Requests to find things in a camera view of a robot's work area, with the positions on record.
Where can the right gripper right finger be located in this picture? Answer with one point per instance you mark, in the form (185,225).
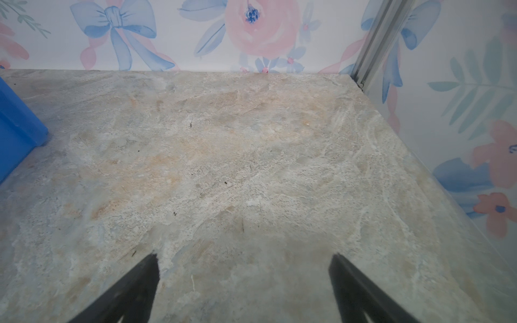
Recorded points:
(359,299)

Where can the right corner aluminium post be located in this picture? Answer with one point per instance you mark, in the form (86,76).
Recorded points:
(386,19)

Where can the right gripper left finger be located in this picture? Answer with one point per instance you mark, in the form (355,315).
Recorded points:
(130,299)

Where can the blue plastic bin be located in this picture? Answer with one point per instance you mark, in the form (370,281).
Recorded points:
(21,130)

